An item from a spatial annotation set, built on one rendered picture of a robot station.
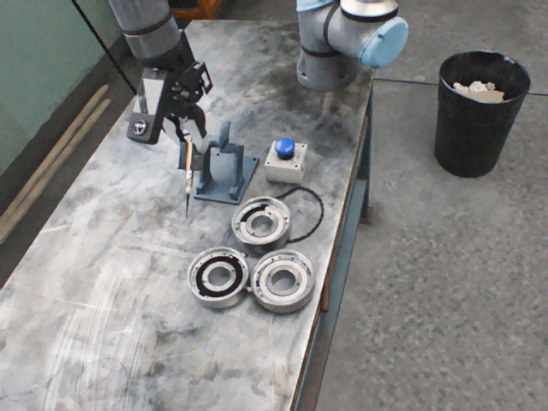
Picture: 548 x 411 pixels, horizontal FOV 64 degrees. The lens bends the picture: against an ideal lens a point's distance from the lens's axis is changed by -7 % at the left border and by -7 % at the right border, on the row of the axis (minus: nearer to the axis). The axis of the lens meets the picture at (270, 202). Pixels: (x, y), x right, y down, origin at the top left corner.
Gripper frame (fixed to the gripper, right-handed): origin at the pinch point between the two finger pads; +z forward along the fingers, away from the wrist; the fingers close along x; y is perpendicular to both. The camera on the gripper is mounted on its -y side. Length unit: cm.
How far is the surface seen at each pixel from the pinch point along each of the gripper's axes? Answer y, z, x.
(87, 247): -17.6, 13.2, 20.5
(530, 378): 13, 100, -78
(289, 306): -18.3, 11.9, -22.8
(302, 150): 13.9, 11.8, -14.0
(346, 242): 32, 73, -14
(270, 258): -10.6, 12.3, -16.3
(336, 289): 15, 73, -15
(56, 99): 84, 75, 161
